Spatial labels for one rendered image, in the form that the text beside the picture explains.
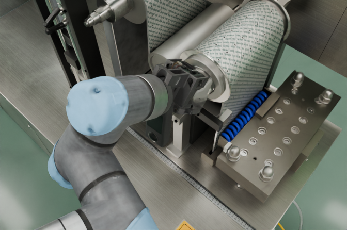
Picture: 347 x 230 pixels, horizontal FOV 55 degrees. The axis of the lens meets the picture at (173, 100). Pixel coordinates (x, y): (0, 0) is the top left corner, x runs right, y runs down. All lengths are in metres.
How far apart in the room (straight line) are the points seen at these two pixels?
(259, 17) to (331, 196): 1.48
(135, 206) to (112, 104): 0.14
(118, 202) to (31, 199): 1.65
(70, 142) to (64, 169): 0.05
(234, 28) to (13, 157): 1.73
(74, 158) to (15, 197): 1.64
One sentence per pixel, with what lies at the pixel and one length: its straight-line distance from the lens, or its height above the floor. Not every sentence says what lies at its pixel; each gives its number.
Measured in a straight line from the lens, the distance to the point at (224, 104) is 0.81.
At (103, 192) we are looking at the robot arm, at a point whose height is 1.42.
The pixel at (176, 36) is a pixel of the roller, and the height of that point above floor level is 1.23.
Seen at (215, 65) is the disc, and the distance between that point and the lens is 0.71.
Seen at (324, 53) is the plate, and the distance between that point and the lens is 1.00.
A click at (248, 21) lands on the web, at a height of 1.31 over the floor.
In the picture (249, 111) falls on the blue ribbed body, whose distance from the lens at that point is 0.99.
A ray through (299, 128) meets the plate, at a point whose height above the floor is 1.03.
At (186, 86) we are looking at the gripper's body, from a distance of 0.60.
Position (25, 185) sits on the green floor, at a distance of 2.14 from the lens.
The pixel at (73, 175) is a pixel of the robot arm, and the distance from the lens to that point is 0.50.
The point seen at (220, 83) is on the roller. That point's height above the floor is 1.28.
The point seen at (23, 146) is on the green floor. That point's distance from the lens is 2.26.
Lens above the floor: 1.85
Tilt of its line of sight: 56 degrees down
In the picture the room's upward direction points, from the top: straight up
